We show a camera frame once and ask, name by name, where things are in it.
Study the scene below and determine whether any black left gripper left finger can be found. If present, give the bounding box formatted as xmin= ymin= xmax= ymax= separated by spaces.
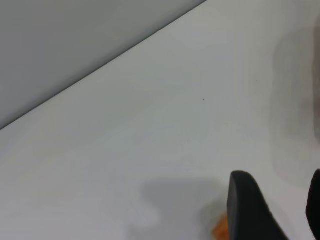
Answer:
xmin=226 ymin=170 xmax=290 ymax=240

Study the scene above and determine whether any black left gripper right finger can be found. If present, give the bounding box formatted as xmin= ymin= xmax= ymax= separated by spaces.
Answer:
xmin=305 ymin=168 xmax=320 ymax=237

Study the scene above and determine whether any ridged striped bread roll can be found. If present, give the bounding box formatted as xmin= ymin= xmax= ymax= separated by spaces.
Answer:
xmin=210 ymin=212 xmax=230 ymax=240

